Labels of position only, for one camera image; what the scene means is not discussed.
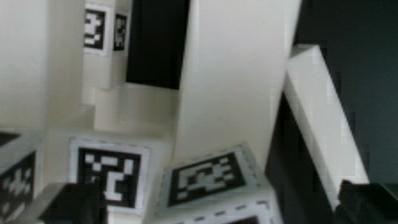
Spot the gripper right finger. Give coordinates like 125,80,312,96
331,180,398,224

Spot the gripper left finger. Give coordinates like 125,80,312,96
10,181,109,224

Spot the white chair seat part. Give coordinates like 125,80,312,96
33,83,179,224

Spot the white tagged cube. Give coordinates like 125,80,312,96
0,131,38,224
148,144,283,224

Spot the white chair back frame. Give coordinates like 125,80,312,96
0,0,299,161

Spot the white chair leg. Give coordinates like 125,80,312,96
83,0,131,90

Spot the white right obstacle bar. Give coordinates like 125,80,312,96
283,44,369,208

